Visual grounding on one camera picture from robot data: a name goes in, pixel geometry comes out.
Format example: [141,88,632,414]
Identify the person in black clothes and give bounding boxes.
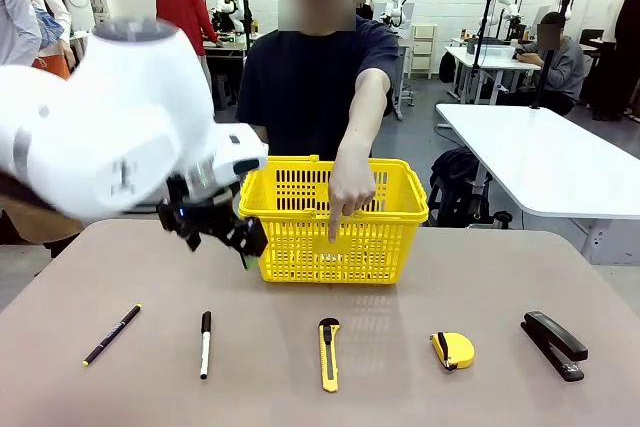
[613,0,640,122]

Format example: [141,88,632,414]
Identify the seated person grey sweater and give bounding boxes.
[514,11,586,117]

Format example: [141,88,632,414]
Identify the black stapler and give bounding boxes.
[519,310,590,383]

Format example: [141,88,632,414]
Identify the person in red hoodie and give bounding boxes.
[155,0,221,113]

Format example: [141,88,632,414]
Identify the yellow plastic shopping basket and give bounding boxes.
[238,155,430,286]

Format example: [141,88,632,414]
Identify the white drawer cabinet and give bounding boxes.
[409,24,440,81]

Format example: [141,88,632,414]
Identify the black camera pole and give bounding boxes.
[529,36,557,111]

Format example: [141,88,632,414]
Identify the mannequin blue shirt brown apron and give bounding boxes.
[0,0,84,258]

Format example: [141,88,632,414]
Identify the black backpack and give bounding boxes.
[429,146,494,227]

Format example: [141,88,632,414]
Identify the white marker black cap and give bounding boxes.
[199,310,213,381]

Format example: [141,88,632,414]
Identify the white background desk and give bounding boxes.
[443,44,544,106]

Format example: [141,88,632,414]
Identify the person in navy t-shirt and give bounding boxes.
[234,0,401,164]

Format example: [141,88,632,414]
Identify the person's left hand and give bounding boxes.
[327,166,379,244]

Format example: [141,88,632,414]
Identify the yellow utility knife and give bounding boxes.
[317,317,341,394]

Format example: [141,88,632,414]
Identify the person's left forearm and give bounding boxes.
[333,66,394,183]

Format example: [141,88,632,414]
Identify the black pen yellow tips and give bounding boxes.
[82,303,144,367]

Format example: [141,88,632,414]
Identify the yellow tape measure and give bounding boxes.
[429,330,476,372]

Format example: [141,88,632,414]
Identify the mannequin white shirt orange pants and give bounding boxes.
[22,0,77,81]

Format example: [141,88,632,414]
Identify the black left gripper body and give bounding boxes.
[156,174,246,252]

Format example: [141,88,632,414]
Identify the black tripod stand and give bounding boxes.
[472,0,497,94]

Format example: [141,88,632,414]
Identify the large white table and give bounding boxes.
[434,102,640,266]

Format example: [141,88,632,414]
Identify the dark background work table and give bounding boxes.
[202,31,252,109]

